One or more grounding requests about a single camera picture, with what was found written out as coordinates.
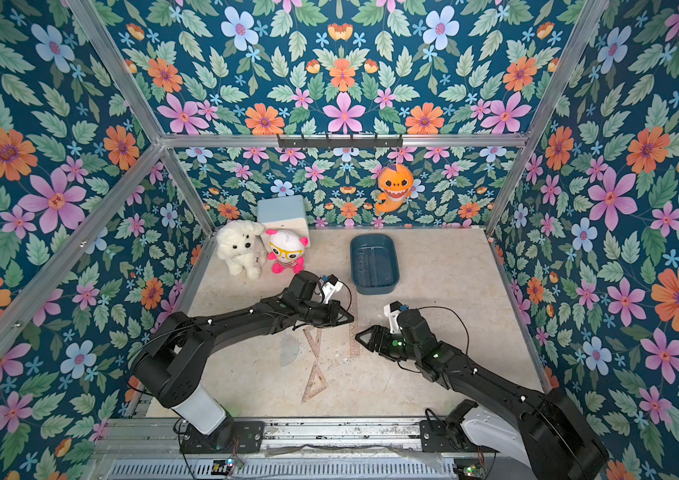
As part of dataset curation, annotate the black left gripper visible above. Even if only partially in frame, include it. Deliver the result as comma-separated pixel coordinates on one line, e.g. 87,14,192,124
294,301,355,329

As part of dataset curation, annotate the teal plastic storage box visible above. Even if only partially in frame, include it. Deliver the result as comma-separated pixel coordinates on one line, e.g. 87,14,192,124
349,233,401,296

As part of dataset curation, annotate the pink long straight ruler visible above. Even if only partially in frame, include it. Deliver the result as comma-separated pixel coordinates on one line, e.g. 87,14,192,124
349,304,361,359

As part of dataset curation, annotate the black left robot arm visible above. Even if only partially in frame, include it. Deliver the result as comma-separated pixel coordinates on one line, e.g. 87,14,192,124
133,271,355,437

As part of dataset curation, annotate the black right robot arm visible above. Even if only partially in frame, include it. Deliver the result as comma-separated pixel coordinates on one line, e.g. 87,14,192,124
355,302,609,479

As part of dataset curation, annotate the light blue white box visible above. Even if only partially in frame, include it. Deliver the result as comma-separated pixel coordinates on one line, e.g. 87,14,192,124
257,195,309,237

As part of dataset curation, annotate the pink triangle ruler upper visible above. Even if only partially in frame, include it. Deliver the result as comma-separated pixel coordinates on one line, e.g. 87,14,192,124
304,327,322,360

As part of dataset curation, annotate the pink white toy figure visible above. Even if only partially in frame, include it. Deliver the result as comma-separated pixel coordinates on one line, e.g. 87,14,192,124
266,229,310,274

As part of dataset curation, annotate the white plush dog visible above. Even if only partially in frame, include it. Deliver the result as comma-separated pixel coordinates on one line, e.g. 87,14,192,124
216,220,267,280

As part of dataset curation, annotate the orange shark plush toy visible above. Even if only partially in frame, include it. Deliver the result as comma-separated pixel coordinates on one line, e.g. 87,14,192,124
375,163,413,215

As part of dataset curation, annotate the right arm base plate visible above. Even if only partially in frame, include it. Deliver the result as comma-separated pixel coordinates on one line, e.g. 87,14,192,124
419,418,495,454

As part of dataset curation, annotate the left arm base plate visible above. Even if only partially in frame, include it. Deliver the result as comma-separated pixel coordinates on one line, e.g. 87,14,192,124
180,420,265,455

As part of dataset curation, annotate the black hook rail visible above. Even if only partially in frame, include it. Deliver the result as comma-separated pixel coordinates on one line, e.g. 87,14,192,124
277,134,403,150

